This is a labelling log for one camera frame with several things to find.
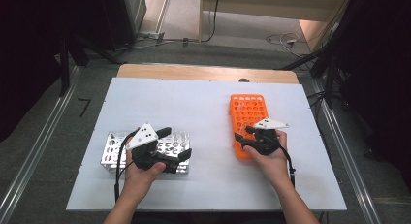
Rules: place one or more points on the person's left hand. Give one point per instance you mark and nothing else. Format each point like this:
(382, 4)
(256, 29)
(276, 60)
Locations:
(139, 180)

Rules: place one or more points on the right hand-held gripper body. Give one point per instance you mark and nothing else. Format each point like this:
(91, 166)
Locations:
(265, 141)

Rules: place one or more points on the aluminium floor rail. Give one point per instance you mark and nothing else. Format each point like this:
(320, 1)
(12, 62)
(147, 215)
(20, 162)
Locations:
(43, 133)
(358, 185)

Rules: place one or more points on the black curtain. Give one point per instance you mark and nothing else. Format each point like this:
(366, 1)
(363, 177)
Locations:
(29, 56)
(381, 72)

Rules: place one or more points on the clear glass test tube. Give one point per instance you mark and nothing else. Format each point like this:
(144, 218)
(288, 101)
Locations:
(185, 136)
(176, 136)
(243, 127)
(241, 108)

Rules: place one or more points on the dark cabinet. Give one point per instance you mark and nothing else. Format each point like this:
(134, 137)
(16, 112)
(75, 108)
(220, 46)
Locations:
(122, 17)

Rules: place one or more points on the orange plastic test tube rack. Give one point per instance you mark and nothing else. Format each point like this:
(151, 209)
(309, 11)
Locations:
(250, 111)

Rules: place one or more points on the white board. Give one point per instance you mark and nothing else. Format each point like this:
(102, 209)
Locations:
(194, 104)

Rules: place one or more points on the person's right hand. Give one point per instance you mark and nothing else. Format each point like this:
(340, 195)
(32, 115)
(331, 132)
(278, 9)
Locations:
(274, 164)

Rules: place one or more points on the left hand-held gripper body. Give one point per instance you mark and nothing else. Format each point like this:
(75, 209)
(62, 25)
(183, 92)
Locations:
(143, 136)

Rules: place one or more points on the black metal stand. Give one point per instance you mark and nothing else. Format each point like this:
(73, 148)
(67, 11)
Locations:
(64, 72)
(329, 85)

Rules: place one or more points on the wooden table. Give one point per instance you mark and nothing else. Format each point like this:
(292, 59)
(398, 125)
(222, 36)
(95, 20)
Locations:
(194, 72)

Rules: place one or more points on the silver metal test tube rack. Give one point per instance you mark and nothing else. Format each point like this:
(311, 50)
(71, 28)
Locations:
(111, 153)

